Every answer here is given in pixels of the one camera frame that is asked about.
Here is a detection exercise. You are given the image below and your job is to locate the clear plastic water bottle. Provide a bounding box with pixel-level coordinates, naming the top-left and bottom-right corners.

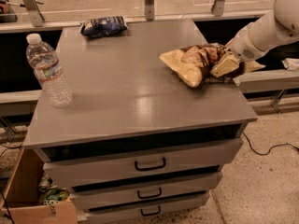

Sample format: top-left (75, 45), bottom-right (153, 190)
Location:
top-left (26, 34), bottom-right (73, 107)

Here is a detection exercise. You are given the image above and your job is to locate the top grey drawer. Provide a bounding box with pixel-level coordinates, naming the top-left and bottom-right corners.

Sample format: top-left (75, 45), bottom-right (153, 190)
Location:
top-left (44, 138), bottom-right (243, 188)

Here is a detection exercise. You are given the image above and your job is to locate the metal can in box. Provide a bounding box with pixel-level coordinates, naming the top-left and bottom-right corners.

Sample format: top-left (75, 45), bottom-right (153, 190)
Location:
top-left (38, 175), bottom-right (50, 193)

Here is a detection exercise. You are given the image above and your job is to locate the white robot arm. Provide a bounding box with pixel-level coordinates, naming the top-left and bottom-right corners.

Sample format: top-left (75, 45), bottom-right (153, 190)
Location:
top-left (210, 0), bottom-right (299, 77)

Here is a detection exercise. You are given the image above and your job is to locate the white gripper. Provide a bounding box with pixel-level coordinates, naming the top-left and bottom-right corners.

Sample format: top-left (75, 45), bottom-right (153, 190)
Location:
top-left (210, 23), bottom-right (268, 77)

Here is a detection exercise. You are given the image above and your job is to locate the grey drawer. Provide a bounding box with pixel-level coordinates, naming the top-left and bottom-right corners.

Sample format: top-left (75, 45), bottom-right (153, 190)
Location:
top-left (44, 138), bottom-right (243, 188)
top-left (70, 172), bottom-right (222, 210)
top-left (86, 192), bottom-right (209, 224)

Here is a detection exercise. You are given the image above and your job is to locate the bottom grey drawer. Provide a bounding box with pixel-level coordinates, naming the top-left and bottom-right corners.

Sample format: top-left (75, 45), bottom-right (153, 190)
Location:
top-left (86, 192), bottom-right (209, 224)

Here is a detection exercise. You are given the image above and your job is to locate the black floor cable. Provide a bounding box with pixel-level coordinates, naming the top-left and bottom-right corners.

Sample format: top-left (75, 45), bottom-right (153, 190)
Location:
top-left (242, 132), bottom-right (299, 157)

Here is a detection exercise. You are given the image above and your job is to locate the white paper on ledge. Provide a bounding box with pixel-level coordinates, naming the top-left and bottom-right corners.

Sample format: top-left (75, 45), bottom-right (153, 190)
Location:
top-left (282, 58), bottom-right (299, 71)

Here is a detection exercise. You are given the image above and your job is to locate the grey drawer cabinet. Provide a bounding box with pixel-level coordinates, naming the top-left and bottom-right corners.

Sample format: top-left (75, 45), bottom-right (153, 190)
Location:
top-left (22, 19), bottom-right (258, 224)

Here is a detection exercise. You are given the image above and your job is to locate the cardboard box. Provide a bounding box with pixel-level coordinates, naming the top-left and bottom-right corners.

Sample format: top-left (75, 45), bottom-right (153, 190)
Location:
top-left (0, 148), bottom-right (78, 224)

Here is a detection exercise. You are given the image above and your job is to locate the blue chip bag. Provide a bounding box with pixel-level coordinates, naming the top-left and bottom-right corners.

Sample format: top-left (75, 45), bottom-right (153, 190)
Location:
top-left (79, 16), bottom-right (127, 38)

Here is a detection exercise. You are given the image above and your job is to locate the middle grey drawer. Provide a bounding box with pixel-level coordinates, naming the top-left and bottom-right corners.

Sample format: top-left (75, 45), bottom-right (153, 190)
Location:
top-left (70, 172), bottom-right (222, 210)

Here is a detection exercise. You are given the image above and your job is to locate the green snack package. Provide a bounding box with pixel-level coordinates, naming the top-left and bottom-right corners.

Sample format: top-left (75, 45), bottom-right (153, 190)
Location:
top-left (42, 189), bottom-right (69, 205)

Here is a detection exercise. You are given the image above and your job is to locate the brown chip bag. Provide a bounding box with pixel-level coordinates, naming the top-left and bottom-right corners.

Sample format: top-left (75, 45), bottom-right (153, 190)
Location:
top-left (160, 43), bottom-right (264, 88)

